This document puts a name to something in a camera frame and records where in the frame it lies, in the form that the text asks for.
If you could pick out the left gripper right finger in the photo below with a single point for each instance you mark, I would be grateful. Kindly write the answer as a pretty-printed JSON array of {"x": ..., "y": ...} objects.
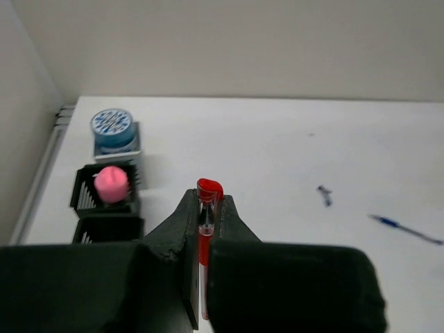
[{"x": 268, "y": 287}]

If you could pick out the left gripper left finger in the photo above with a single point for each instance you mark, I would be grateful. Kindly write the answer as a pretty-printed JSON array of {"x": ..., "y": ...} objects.
[{"x": 146, "y": 285}]

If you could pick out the red pen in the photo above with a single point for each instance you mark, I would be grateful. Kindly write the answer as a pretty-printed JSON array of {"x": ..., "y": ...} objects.
[{"x": 205, "y": 236}]

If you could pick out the red pen cap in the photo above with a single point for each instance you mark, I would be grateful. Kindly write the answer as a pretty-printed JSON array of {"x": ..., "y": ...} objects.
[{"x": 210, "y": 193}]

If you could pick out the pink capped marker tube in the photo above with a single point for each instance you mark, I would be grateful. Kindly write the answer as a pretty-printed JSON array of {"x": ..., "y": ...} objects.
[{"x": 112, "y": 184}]

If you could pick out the blue pen cap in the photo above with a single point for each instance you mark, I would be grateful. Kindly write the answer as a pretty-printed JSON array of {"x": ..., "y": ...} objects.
[{"x": 326, "y": 195}]

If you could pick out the blue slime jar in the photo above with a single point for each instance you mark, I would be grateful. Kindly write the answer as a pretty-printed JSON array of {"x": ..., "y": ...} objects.
[{"x": 112, "y": 128}]

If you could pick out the black mesh container front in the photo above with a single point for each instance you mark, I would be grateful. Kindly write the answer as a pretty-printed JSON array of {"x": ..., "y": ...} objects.
[{"x": 108, "y": 228}]

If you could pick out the black mesh container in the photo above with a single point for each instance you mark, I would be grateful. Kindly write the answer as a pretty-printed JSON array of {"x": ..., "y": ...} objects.
[
  {"x": 84, "y": 198},
  {"x": 108, "y": 228}
]

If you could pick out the black mesh container rear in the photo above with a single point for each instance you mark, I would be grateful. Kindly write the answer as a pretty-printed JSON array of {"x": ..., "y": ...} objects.
[{"x": 84, "y": 198}]

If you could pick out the silver mesh container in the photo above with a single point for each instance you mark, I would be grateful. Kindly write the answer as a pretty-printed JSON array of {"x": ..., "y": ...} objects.
[{"x": 130, "y": 153}]

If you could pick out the blue pen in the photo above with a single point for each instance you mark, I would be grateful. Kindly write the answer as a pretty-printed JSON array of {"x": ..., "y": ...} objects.
[{"x": 396, "y": 225}]

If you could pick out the aluminium frame rail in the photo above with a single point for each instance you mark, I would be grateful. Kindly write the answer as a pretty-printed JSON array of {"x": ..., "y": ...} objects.
[{"x": 34, "y": 196}]

